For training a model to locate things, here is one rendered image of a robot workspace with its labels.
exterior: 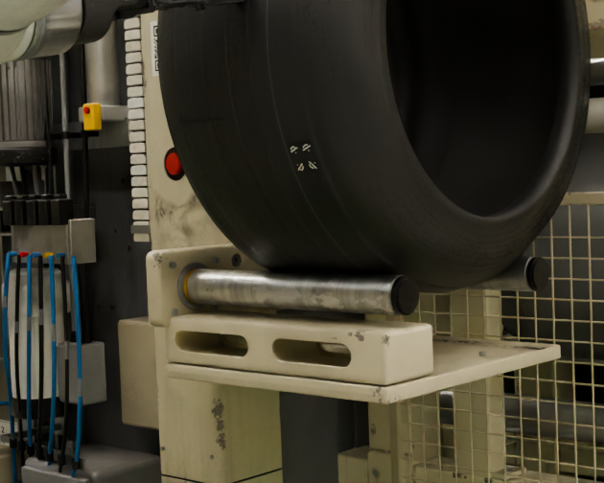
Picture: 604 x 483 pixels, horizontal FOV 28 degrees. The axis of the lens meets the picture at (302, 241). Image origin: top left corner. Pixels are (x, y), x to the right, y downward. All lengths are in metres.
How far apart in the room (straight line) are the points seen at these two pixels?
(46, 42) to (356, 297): 0.47
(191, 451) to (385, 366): 0.47
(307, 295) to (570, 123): 0.42
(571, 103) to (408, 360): 0.44
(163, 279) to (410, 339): 0.36
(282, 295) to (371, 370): 0.17
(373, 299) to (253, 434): 0.43
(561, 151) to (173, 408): 0.64
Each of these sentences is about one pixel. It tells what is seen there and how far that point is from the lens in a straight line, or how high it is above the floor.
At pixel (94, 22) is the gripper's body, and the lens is 1.12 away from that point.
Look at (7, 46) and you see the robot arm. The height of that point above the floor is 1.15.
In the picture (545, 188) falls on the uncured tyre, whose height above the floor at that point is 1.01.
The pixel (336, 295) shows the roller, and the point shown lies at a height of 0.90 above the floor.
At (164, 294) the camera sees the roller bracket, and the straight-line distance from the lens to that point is 1.53.
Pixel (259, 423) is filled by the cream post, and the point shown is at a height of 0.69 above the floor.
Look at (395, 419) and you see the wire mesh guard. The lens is 1.96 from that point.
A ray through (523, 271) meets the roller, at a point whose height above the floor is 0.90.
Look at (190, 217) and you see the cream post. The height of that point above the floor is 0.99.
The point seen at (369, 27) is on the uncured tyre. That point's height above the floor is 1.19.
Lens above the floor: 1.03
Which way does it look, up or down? 3 degrees down
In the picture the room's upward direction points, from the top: 2 degrees counter-clockwise
